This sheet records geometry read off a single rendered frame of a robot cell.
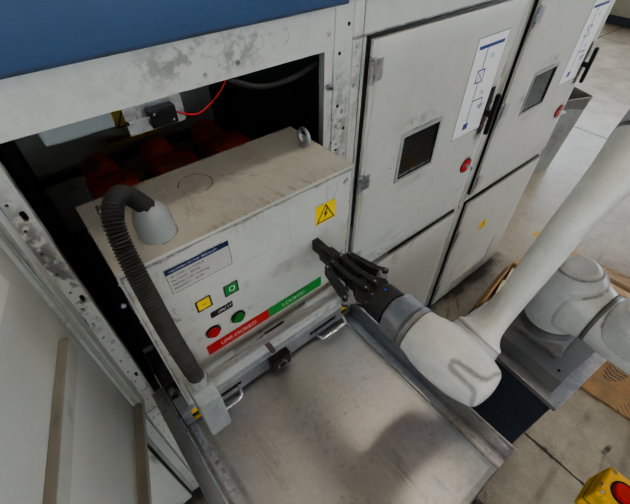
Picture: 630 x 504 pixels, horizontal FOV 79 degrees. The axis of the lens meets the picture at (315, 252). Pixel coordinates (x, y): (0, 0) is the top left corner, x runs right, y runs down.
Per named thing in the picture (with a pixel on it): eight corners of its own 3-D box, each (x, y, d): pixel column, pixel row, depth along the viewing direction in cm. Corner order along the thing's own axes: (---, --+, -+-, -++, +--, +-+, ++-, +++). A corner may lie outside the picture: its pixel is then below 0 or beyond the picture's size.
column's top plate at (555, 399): (520, 279, 144) (522, 276, 142) (617, 349, 123) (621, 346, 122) (456, 324, 130) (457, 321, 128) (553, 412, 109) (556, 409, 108)
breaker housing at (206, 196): (342, 304, 114) (354, 163, 79) (189, 409, 92) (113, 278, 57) (251, 218, 141) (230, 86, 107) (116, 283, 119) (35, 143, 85)
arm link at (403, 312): (426, 330, 75) (404, 311, 78) (437, 302, 69) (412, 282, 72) (395, 356, 71) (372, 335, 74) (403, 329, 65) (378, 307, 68)
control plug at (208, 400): (233, 422, 85) (218, 387, 73) (213, 436, 83) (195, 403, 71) (216, 395, 90) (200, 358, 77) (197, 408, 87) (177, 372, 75)
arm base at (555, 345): (521, 286, 132) (527, 275, 128) (588, 327, 119) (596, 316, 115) (490, 314, 124) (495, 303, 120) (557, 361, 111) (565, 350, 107)
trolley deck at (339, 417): (505, 457, 95) (514, 449, 91) (312, 696, 68) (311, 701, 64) (329, 291, 132) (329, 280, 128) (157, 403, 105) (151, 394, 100)
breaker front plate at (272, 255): (343, 307, 113) (355, 169, 79) (193, 410, 91) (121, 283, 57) (340, 304, 113) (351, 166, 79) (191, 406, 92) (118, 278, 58)
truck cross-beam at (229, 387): (350, 311, 117) (351, 300, 113) (187, 426, 93) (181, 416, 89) (339, 301, 120) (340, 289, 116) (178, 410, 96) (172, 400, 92)
